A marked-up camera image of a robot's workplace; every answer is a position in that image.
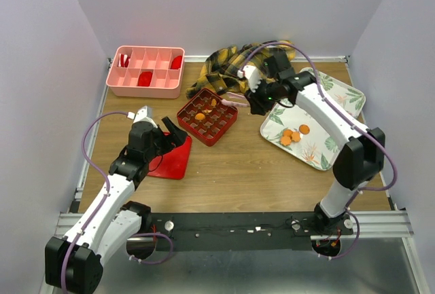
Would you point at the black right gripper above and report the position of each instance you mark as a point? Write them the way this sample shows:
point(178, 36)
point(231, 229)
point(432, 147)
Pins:
point(255, 100)

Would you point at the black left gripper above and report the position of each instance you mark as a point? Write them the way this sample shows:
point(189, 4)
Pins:
point(176, 137)

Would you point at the pink divided organizer box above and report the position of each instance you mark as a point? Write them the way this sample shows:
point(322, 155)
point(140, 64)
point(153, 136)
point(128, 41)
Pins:
point(166, 83)

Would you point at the red white striped item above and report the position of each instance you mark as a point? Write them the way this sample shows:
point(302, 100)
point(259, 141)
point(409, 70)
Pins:
point(123, 60)

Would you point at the yellow plaid shirt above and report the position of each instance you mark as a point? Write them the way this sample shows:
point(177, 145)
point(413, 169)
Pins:
point(219, 71)

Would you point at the pink tongs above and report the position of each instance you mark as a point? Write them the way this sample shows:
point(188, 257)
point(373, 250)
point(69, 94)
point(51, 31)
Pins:
point(235, 100)

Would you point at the red box lid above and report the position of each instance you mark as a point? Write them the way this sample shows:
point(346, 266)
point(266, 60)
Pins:
point(172, 165)

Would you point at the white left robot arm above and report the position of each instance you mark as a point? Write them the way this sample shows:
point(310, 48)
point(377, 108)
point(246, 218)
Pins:
point(75, 262)

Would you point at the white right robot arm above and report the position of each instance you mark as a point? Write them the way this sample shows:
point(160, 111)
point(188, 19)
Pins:
point(360, 149)

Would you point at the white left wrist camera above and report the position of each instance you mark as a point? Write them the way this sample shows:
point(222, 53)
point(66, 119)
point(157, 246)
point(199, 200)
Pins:
point(144, 114)

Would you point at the red item lower compartment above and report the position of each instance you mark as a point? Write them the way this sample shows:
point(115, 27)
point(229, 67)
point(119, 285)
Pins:
point(145, 79)

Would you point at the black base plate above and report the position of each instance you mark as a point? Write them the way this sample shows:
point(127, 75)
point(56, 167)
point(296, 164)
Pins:
point(184, 232)

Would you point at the floral serving tray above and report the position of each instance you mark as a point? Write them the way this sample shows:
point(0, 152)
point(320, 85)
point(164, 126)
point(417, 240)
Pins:
point(316, 148)

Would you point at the red item compartment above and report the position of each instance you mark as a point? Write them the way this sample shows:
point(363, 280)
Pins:
point(145, 79)
point(176, 62)

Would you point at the red item upper compartment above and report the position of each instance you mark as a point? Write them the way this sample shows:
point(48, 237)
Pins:
point(176, 62)

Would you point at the red cookie box with tray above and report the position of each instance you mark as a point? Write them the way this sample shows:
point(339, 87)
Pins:
point(215, 124)

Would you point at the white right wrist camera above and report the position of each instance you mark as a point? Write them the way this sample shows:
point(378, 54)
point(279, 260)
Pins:
point(251, 75)

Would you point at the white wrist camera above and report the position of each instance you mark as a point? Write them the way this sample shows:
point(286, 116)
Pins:
point(251, 75)
point(144, 114)

